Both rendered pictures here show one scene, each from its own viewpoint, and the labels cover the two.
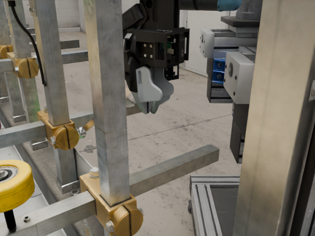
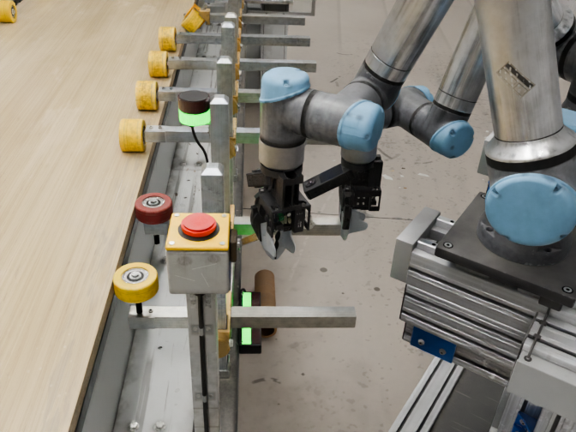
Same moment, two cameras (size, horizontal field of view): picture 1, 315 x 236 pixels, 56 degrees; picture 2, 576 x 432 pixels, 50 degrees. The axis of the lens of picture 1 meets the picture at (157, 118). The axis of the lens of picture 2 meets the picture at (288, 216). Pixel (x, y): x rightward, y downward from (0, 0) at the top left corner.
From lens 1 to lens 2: 0.74 m
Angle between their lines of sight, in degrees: 29
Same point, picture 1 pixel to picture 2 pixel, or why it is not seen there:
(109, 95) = not seen: hidden behind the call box
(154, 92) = (272, 249)
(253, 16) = not seen: hidden behind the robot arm
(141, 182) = (251, 318)
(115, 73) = not seen: hidden behind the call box
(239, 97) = (393, 272)
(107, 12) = (211, 199)
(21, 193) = (142, 295)
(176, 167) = (295, 317)
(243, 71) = (399, 247)
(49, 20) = (221, 142)
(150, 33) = (266, 204)
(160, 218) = (393, 363)
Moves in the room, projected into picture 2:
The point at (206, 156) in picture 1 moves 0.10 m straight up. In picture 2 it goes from (336, 318) to (340, 278)
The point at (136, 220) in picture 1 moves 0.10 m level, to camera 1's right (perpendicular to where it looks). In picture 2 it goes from (221, 348) to (267, 372)
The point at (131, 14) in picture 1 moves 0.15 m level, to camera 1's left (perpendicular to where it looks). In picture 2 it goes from (263, 178) to (195, 153)
